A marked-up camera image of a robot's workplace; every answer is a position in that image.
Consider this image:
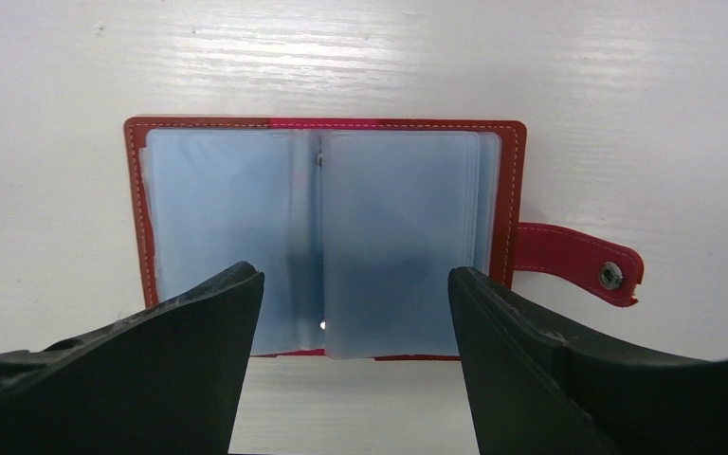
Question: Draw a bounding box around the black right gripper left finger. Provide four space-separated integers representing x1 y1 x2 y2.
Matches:
0 262 264 454

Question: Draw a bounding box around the red leather card holder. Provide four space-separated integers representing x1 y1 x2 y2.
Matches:
123 116 646 364

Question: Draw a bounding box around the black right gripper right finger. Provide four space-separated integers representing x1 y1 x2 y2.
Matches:
448 267 728 454

